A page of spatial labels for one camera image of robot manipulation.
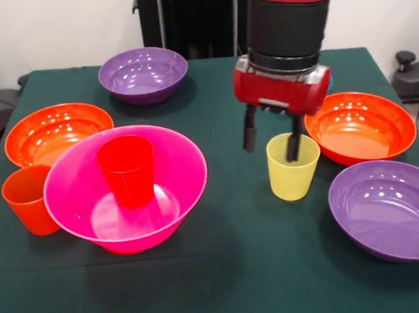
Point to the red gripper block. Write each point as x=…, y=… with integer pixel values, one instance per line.
x=280, y=89

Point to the yellow cup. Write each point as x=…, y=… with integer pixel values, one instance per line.
x=293, y=182

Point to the blue bowl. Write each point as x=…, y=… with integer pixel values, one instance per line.
x=331, y=81

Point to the large orange bowl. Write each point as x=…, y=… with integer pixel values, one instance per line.
x=48, y=136
x=360, y=130

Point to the large pink bowl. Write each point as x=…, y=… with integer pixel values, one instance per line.
x=181, y=166

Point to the red cup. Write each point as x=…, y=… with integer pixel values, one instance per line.
x=129, y=177

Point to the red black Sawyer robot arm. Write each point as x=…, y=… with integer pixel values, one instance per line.
x=286, y=23

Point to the purple bowl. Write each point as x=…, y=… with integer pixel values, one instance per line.
x=388, y=211
x=141, y=75

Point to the dark green tablecloth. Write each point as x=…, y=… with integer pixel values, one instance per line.
x=218, y=272

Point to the orange cup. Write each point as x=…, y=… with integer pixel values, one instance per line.
x=28, y=210

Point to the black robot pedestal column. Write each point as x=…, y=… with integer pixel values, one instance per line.
x=191, y=20

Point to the black pedestal leg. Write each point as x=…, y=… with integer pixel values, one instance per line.
x=3, y=102
x=414, y=78

